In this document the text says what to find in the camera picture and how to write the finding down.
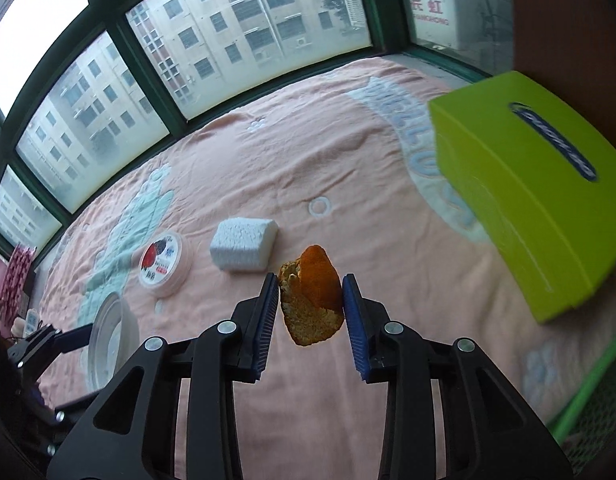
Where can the dark green window frame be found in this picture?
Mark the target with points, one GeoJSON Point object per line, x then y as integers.
{"type": "Point", "coordinates": [118, 40]}

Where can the pink printed blanket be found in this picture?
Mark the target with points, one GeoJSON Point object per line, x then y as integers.
{"type": "Point", "coordinates": [313, 160]}

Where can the round white lidded cup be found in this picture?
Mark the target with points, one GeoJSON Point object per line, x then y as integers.
{"type": "Point", "coordinates": [163, 262]}

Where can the pink patterned object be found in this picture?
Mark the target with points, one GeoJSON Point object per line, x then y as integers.
{"type": "Point", "coordinates": [15, 280]}

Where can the orange peel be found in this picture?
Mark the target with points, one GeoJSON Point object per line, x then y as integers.
{"type": "Point", "coordinates": [315, 285]}

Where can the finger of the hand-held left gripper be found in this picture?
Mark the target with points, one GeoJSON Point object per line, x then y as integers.
{"type": "Point", "coordinates": [63, 340]}
{"type": "Point", "coordinates": [63, 417]}

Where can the brown wooden cabinet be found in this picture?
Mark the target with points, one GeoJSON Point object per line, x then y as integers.
{"type": "Point", "coordinates": [567, 10]}

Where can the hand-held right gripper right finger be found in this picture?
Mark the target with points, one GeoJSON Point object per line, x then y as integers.
{"type": "Point", "coordinates": [355, 330]}

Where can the white foam block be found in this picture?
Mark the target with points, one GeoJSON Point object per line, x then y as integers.
{"type": "Point", "coordinates": [243, 245]}

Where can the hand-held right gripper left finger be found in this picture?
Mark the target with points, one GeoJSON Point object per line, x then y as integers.
{"type": "Point", "coordinates": [268, 320]}

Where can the white remote control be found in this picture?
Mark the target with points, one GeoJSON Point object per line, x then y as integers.
{"type": "Point", "coordinates": [29, 322]}

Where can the clear plastic cup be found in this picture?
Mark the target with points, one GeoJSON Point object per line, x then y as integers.
{"type": "Point", "coordinates": [110, 340]}

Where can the green mesh plastic basket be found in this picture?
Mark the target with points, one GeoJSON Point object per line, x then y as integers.
{"type": "Point", "coordinates": [597, 400]}

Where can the lime green cardboard box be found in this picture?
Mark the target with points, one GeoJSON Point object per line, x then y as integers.
{"type": "Point", "coordinates": [527, 200]}

